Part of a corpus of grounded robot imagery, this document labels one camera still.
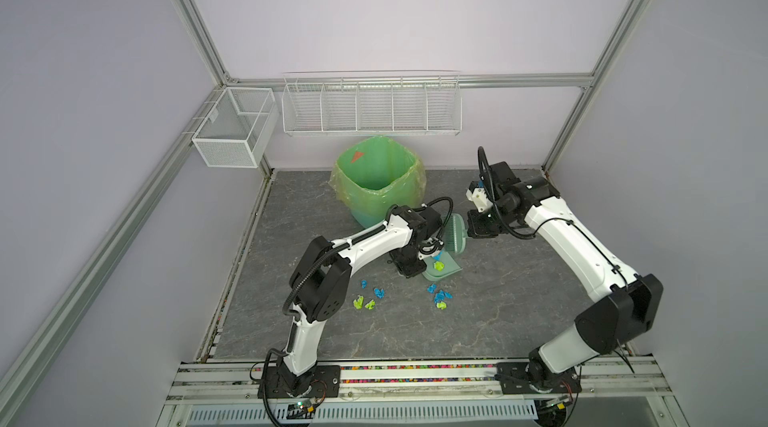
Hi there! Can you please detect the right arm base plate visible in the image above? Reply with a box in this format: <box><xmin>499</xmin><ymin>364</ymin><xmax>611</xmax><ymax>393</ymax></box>
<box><xmin>494</xmin><ymin>361</ymin><xmax>582</xmax><ymax>395</ymax></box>

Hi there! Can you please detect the mint green hand brush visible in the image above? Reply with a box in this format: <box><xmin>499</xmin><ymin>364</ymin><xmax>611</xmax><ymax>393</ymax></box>
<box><xmin>443</xmin><ymin>213</ymin><xmax>468</xmax><ymax>254</ymax></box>

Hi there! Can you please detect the small white mesh basket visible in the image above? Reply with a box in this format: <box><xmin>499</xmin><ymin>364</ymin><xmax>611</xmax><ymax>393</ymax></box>
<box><xmin>192</xmin><ymin>87</ymin><xmax>280</xmax><ymax>169</ymax></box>

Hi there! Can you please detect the green lined trash bin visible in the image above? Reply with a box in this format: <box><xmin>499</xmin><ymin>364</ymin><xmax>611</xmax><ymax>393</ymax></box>
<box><xmin>329</xmin><ymin>136</ymin><xmax>427</xmax><ymax>228</ymax></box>

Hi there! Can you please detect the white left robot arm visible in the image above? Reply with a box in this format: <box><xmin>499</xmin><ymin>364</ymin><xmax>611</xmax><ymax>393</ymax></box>
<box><xmin>270</xmin><ymin>196</ymin><xmax>454</xmax><ymax>380</ymax></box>

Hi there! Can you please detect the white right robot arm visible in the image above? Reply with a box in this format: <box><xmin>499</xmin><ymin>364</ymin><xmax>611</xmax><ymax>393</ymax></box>
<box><xmin>466</xmin><ymin>148</ymin><xmax>664</xmax><ymax>392</ymax></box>

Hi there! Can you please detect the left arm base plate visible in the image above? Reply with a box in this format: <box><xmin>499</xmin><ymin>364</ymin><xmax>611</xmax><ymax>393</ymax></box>
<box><xmin>258</xmin><ymin>364</ymin><xmax>341</xmax><ymax>400</ymax></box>

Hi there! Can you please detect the lime green scrap pair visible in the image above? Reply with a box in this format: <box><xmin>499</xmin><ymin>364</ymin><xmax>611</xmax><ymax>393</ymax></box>
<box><xmin>353</xmin><ymin>295</ymin><xmax>376</xmax><ymax>310</ymax></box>

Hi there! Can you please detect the mint green dustpan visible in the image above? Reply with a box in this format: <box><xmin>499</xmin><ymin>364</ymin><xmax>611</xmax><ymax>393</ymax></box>
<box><xmin>422</xmin><ymin>252</ymin><xmax>462</xmax><ymax>282</ymax></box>

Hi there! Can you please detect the blue scrap cluster centre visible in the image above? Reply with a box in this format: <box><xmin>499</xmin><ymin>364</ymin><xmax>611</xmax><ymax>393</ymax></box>
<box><xmin>427</xmin><ymin>284</ymin><xmax>453</xmax><ymax>310</ymax></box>

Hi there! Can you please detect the long white wire basket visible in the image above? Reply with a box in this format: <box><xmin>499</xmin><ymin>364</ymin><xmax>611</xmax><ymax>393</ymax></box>
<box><xmin>282</xmin><ymin>70</ymin><xmax>463</xmax><ymax>136</ymax></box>

